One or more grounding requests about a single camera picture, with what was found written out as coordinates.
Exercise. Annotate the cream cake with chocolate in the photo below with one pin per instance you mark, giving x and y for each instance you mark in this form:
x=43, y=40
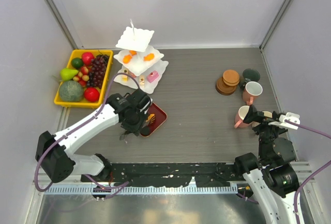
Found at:
x=142, y=81

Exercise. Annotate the red apple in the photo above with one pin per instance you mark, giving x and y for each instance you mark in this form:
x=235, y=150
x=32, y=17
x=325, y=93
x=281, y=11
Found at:
x=91, y=94
x=87, y=58

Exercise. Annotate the green lime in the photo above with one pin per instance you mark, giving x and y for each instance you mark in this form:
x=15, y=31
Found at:
x=77, y=63

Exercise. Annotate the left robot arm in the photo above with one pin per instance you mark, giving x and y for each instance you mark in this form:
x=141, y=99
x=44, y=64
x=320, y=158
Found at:
x=56, y=154

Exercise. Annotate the red apple at front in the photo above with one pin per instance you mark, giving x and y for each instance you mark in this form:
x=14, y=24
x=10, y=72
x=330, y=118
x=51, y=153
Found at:
x=91, y=94

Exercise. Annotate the pink mug upright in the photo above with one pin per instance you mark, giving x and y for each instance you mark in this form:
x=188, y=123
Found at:
x=251, y=91

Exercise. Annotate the pink mug lying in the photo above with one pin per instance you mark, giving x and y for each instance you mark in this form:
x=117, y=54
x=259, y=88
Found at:
x=240, y=115

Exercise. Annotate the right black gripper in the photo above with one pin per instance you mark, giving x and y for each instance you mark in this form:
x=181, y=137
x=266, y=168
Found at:
x=253, y=114

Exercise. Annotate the small red cherry cluster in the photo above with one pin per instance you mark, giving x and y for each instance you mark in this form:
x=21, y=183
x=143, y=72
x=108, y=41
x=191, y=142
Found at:
x=82, y=77

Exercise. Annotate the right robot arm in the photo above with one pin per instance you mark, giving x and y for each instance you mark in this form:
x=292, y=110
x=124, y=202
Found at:
x=270, y=175

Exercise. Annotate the orange fish cookie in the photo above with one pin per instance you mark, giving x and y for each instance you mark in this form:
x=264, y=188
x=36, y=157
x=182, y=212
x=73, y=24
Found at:
x=151, y=119
x=149, y=57
x=127, y=59
x=132, y=52

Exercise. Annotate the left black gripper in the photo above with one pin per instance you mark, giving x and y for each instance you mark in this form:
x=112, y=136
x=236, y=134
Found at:
x=135, y=128

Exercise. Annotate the dark purple grape bunch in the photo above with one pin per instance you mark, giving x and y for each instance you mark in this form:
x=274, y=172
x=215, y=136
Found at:
x=97, y=71

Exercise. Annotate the green pear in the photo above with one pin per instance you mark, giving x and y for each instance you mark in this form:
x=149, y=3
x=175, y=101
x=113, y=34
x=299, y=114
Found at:
x=68, y=74

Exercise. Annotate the red lacquer snack tray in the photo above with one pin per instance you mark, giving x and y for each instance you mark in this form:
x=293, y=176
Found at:
x=161, y=117

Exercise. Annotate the pink cake with cherry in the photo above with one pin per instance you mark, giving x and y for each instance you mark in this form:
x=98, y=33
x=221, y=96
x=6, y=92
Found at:
x=152, y=76

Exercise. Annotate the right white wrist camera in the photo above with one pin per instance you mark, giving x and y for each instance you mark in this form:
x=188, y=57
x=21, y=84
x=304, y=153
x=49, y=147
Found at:
x=286, y=121

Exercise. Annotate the pink cake slice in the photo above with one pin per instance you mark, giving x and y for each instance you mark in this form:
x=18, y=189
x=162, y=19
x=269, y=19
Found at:
x=133, y=75

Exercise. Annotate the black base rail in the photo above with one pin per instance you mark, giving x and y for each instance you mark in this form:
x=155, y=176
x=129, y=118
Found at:
x=175, y=175

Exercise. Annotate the white three-tier serving stand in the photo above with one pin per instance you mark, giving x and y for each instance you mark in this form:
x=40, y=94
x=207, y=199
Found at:
x=138, y=40

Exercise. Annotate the cream cup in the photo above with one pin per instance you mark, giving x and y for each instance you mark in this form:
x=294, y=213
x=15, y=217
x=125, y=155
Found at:
x=254, y=124

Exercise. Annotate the stack of wooden coasters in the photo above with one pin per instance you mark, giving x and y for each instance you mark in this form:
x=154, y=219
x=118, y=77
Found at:
x=227, y=84

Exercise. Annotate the metal tweezers tongs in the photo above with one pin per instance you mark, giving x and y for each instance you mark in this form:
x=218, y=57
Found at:
x=124, y=136

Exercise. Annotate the green melon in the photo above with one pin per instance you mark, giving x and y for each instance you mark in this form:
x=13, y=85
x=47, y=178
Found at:
x=71, y=91

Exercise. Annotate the red apple at back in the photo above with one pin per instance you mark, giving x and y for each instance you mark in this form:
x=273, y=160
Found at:
x=87, y=58

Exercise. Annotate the dark green mug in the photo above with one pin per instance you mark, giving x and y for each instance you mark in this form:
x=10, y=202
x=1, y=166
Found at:
x=249, y=75

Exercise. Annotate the yellow plastic fruit bin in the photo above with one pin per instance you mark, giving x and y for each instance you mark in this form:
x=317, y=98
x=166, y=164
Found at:
x=102, y=90

